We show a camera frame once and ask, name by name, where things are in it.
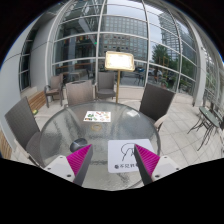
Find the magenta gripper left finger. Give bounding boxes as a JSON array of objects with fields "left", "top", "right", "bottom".
[{"left": 44, "top": 143, "right": 94, "bottom": 187}]

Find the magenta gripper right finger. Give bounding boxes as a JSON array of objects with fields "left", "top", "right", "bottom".
[{"left": 133, "top": 143, "right": 181, "bottom": 187}]

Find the dark grey computer mouse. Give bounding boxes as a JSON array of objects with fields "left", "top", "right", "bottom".
[{"left": 70, "top": 138, "right": 87, "bottom": 152}]

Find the white mouse pad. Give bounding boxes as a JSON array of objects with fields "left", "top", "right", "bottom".
[{"left": 108, "top": 139, "right": 154, "bottom": 173}]

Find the round glass table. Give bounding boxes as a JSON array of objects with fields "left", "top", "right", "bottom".
[{"left": 40, "top": 102, "right": 161, "bottom": 191}]

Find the colourful menu card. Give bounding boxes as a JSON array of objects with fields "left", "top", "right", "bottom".
[{"left": 84, "top": 111, "right": 111, "bottom": 122}]

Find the grey wicker chair right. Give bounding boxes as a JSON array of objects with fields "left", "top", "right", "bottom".
[{"left": 139, "top": 84, "right": 175, "bottom": 130}]

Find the grey wicker chair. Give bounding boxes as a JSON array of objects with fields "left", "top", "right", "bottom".
[
  {"left": 5, "top": 97, "right": 44, "bottom": 167},
  {"left": 139, "top": 84, "right": 175, "bottom": 130},
  {"left": 66, "top": 80, "right": 94, "bottom": 106}
]

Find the grey wicker chair far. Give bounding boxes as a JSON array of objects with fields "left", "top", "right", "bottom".
[{"left": 66, "top": 80, "right": 94, "bottom": 106}]

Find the grey wicker chair left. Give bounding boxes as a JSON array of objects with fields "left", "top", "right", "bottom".
[{"left": 5, "top": 97, "right": 44, "bottom": 167}]

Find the small glass side table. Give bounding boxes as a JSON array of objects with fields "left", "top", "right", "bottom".
[{"left": 188, "top": 106, "right": 221, "bottom": 150}]

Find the wooden bench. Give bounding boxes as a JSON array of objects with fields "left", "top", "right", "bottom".
[{"left": 28, "top": 91, "right": 46, "bottom": 115}]

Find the grey chair background left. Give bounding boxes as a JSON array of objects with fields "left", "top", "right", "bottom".
[{"left": 44, "top": 74, "right": 64, "bottom": 105}]

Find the grey chair background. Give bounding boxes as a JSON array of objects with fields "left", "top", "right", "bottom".
[
  {"left": 95, "top": 72, "right": 116, "bottom": 99},
  {"left": 44, "top": 74, "right": 64, "bottom": 105}
]

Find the grey chair background middle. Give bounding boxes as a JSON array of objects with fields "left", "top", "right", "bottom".
[{"left": 95, "top": 72, "right": 116, "bottom": 99}]

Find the gold menu stand sign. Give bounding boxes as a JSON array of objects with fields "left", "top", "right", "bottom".
[{"left": 104, "top": 50, "right": 136, "bottom": 104}]

